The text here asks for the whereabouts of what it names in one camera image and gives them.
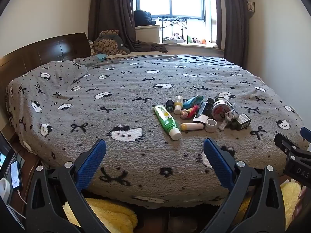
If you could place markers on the white storage box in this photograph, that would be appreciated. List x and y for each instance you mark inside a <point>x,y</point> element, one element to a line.
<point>147,33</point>

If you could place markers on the black metal rack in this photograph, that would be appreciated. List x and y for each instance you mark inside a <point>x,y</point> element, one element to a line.
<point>173,18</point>

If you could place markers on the crumpled white paper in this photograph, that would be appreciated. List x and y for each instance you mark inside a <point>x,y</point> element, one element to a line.
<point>228,117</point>

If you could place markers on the yellow fluffy rug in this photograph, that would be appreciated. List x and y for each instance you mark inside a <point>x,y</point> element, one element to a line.
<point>107,213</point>

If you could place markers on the grey printed blanket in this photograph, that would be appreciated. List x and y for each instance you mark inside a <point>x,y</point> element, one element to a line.
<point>126,94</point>

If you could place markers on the brown curtain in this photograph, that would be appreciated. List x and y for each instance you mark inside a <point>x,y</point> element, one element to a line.
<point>111,7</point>
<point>233,19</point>

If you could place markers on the round tin with red label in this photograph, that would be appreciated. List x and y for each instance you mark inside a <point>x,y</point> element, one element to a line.
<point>220,111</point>

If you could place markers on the dark blue cushion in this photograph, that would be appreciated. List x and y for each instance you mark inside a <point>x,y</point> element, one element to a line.
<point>143,17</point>

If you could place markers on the white tape roll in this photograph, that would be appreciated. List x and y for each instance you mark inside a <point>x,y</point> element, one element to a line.
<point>5,189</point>

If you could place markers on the smartphone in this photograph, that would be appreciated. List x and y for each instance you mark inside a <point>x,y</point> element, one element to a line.
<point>16,175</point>

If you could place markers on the small black box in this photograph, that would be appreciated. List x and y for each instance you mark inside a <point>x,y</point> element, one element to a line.
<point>243,121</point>

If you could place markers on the yellow and white tube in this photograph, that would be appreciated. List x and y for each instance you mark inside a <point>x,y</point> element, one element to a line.
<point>192,126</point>

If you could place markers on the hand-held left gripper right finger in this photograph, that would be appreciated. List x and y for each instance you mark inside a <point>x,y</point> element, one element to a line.
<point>217,160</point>

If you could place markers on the black carton with white end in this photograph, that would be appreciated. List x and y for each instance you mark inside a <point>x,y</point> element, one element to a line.
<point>200,112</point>

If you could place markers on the green tube with white cap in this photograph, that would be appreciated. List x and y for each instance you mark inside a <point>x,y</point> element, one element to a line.
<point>166,120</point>

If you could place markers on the small dark green bottle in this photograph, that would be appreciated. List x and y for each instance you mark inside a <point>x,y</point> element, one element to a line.
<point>233,125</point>

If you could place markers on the yellow bottle with white cap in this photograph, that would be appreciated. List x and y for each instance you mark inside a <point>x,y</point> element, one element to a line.
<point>178,103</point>

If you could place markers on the black thread spool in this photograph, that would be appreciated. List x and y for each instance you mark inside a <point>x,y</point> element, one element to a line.
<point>169,106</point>

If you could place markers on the wooden nightstand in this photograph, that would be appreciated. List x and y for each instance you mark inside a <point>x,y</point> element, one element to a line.
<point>28,165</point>

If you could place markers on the blue snack packet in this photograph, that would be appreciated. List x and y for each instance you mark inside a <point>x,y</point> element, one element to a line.
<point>193,101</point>

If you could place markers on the small wall shelf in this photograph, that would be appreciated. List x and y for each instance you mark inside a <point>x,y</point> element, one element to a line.
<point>251,6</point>

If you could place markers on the patterned brown pillow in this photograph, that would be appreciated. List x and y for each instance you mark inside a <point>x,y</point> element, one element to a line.
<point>108,44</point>

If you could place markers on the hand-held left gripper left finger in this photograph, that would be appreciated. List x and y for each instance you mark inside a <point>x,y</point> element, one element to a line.
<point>93,160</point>

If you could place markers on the dark wooden headboard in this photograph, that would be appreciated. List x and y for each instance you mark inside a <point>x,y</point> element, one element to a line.
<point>36,53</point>

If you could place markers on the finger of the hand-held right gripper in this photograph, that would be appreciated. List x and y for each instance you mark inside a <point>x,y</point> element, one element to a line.
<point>306,134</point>
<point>284,143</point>

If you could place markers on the pink red toy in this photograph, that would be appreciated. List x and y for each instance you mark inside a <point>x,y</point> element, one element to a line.
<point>190,111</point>

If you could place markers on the row of small figurines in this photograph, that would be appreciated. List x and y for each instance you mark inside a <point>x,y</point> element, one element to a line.
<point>194,40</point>

